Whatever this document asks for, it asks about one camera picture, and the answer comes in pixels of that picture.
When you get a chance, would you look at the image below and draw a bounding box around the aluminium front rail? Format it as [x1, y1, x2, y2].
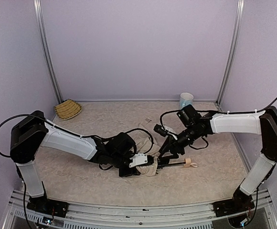
[2, 188, 277, 229]

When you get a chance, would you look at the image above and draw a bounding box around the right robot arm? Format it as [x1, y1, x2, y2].
[154, 105, 277, 197]

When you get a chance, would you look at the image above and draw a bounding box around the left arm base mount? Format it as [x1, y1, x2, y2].
[27, 193, 69, 218]

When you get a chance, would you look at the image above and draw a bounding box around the right aluminium corner post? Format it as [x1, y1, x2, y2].
[216, 0, 245, 106]

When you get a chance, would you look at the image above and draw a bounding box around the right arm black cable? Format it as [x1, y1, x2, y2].
[159, 93, 277, 129]

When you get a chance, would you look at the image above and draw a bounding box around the light blue mug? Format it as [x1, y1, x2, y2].
[179, 93, 194, 109]

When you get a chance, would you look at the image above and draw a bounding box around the aluminium corner post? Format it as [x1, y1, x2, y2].
[33, 0, 63, 104]
[216, 0, 245, 106]

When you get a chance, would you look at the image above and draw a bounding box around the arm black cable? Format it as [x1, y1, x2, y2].
[0, 114, 58, 158]
[159, 93, 277, 129]

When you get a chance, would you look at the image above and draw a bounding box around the yellow woven basket tray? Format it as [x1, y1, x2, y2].
[54, 99, 82, 120]

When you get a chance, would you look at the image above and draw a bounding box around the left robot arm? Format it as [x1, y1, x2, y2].
[10, 110, 154, 198]

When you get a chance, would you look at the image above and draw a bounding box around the beige folding umbrella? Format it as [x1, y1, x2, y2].
[133, 121, 198, 177]

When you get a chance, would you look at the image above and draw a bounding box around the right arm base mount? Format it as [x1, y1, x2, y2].
[213, 187, 255, 217]

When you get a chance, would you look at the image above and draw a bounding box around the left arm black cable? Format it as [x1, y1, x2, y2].
[0, 114, 58, 158]

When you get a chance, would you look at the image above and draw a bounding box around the left aluminium corner post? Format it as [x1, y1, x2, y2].
[33, 0, 63, 104]

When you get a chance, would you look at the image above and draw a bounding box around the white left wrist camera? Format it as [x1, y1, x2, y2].
[129, 153, 148, 167]

